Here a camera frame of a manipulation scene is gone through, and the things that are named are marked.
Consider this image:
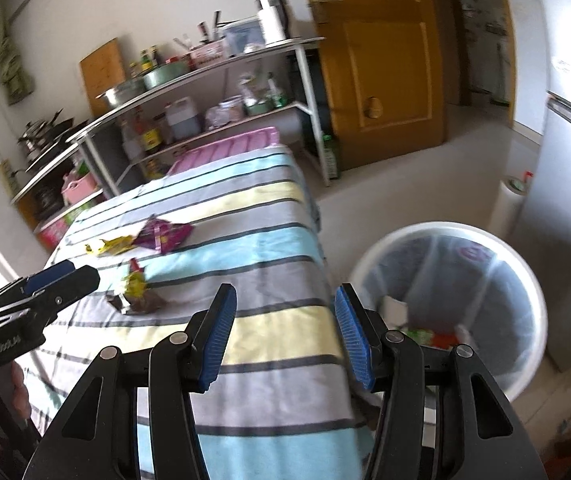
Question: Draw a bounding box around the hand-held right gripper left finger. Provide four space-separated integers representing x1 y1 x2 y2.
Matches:
22 282 238 480

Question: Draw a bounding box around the green glass bottle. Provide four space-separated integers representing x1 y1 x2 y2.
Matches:
322 132 342 181

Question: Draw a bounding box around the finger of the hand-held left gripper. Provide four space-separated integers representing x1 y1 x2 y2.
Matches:
21 259 77 295
29 265 101 322

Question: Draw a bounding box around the white round waste bin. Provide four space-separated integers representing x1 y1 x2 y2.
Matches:
349 221 549 405

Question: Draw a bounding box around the green enamel basin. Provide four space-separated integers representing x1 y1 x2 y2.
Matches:
142 58 191 90

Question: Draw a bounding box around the pink utensil basket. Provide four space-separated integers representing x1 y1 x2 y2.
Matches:
188 40 228 68

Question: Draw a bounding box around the low wooden shelf unit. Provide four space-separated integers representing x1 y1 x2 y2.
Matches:
9 141 107 252

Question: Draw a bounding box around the wooden cutting board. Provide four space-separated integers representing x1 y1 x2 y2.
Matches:
79 37 127 117

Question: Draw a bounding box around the yellow label sauce bottle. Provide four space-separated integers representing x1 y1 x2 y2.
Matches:
138 112 164 157

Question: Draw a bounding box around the stack of cooking pots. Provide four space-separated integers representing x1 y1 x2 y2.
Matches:
17 111 77 162

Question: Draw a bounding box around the yellow wooden door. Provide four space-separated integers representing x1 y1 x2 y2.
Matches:
297 0 447 172

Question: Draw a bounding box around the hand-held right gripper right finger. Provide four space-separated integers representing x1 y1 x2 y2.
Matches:
334 282 549 480

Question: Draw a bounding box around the dark brown candy wrapper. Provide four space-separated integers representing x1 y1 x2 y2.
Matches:
107 292 167 316

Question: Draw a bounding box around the white paper towel roll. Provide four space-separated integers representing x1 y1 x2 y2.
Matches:
487 174 531 242

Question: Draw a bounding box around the purple snack packet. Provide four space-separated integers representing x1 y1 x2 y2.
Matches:
132 214 194 254

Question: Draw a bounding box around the plastic oil jug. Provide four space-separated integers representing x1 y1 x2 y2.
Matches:
164 98 202 143

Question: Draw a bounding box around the striped bed sheet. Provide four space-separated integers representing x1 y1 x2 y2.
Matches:
21 142 382 480

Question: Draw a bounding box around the steel mixing bowl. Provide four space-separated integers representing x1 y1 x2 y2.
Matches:
96 80 147 108

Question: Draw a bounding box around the yellow crumpled wrapper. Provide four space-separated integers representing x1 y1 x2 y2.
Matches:
84 234 137 259

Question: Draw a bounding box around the white electric kettle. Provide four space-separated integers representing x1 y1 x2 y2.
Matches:
256 0 291 46

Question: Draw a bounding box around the white refrigerator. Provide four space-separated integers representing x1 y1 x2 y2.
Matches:
509 90 571 374

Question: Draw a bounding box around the white metal shelf unit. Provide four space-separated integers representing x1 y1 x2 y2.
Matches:
66 36 332 197

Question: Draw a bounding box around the hanging green towel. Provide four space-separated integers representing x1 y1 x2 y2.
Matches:
0 0 34 107

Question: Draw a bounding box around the clear plastic storage box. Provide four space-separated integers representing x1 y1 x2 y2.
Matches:
222 21 262 58

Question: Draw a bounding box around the pink plastic tray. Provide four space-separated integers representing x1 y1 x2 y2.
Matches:
167 127 281 177

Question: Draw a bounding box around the small pink storage basket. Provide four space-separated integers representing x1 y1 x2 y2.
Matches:
61 172 95 206

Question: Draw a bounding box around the red printed carton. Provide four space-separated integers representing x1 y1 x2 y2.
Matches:
34 217 69 252

